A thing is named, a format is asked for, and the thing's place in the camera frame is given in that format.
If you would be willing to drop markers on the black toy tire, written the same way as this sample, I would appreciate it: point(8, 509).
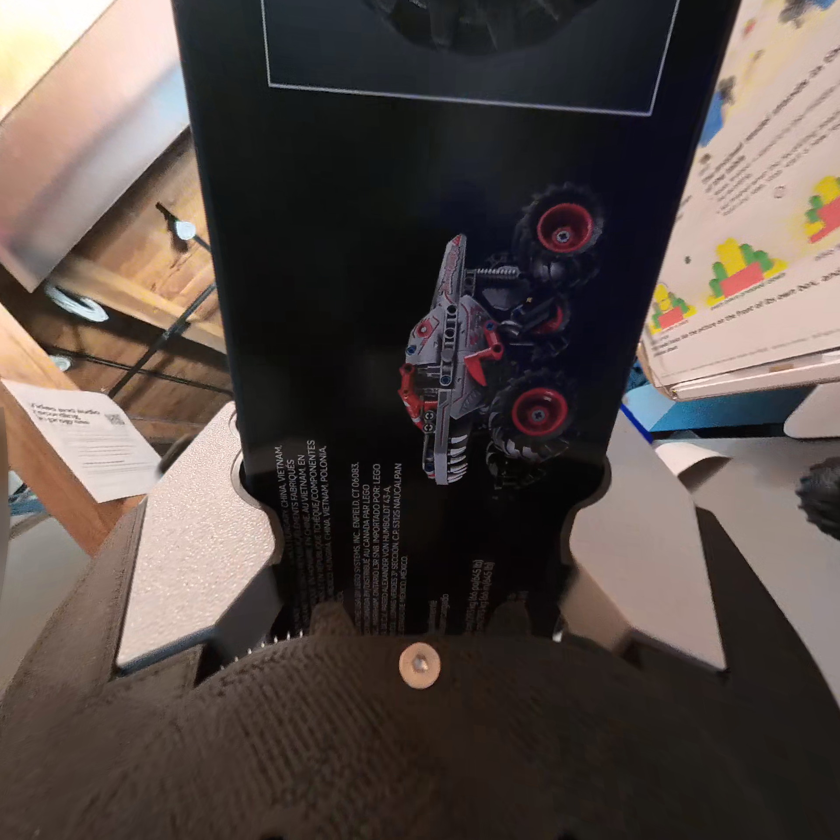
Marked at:
point(823, 492)

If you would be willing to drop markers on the black monster truck toy box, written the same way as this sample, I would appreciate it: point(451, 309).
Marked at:
point(367, 262)

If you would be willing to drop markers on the light blue plastic object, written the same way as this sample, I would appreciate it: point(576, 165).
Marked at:
point(709, 407)

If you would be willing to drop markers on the white notice paper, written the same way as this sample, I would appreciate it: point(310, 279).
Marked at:
point(85, 439)

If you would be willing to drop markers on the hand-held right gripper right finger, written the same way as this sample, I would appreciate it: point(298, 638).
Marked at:
point(636, 564)

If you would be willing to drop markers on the printed instruction sheet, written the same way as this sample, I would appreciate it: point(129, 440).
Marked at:
point(754, 197)

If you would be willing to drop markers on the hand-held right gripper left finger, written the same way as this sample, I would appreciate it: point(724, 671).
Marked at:
point(197, 558)

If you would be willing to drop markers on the silver metal duct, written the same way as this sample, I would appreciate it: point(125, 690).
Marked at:
point(85, 177)

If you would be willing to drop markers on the wooden post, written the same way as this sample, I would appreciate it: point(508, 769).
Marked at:
point(46, 499)

